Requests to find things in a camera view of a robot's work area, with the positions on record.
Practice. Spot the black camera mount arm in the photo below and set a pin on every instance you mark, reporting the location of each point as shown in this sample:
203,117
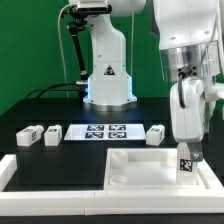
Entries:
75,27

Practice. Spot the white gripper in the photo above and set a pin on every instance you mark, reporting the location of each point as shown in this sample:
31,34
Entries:
191,111

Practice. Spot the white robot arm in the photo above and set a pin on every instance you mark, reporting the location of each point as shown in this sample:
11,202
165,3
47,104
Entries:
189,38

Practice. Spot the white camera box top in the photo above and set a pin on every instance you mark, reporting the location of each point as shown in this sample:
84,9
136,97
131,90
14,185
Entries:
93,6

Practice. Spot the white square table top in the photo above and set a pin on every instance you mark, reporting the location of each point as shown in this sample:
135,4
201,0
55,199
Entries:
142,169

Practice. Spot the white U-shaped border fence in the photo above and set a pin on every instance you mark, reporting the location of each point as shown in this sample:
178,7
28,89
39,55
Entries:
99,202

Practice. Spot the white fiducial marker plate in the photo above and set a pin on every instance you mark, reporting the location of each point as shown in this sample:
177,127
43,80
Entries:
105,132

